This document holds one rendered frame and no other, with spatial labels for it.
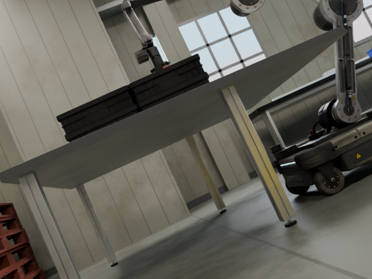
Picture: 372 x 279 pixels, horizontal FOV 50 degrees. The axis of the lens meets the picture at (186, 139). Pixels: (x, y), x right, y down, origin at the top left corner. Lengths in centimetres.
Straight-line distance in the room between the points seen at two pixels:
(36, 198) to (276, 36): 434
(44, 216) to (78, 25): 298
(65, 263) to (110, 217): 234
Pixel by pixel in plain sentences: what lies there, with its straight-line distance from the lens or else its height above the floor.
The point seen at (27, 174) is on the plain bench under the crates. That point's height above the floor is 66.
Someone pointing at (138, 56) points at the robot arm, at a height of 106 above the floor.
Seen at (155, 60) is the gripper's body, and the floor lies 100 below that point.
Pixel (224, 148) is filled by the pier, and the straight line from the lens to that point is 488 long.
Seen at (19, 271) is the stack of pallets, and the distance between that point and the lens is 395.
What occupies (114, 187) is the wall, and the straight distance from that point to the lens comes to 404.
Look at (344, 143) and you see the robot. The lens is 207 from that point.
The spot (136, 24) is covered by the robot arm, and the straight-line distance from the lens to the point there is 240.
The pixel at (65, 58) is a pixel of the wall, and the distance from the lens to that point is 433.
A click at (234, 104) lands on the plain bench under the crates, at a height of 58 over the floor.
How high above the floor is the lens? 39
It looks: 5 degrees up
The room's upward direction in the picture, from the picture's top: 25 degrees counter-clockwise
